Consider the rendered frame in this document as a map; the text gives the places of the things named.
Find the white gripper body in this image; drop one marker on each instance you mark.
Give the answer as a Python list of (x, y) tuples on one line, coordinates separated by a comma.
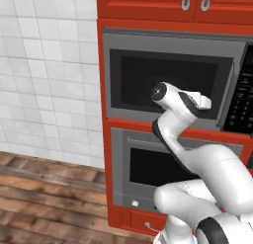
[(203, 102)]

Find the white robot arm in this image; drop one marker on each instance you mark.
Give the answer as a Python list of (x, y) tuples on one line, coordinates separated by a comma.
[(217, 169)]

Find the grey microwave oven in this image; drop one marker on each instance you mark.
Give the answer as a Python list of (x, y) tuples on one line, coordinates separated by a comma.
[(171, 42)]

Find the grey microwave door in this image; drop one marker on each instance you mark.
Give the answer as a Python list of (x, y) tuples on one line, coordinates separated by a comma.
[(131, 90)]

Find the grey oven door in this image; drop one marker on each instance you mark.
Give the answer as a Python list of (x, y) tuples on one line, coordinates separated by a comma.
[(145, 165)]

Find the red cupboard door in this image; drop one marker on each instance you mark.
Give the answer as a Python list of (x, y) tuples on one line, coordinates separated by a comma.
[(141, 4), (230, 6)]

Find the grey built-in oven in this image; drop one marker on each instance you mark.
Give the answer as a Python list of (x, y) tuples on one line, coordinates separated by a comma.
[(120, 169)]

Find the white oven knob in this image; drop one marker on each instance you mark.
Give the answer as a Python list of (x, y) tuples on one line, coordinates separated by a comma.
[(134, 203)]

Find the red drawer front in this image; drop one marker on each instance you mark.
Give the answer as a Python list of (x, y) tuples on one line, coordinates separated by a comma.
[(140, 218)]

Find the red cupboard frame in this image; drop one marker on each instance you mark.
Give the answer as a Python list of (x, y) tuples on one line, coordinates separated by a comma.
[(107, 122)]

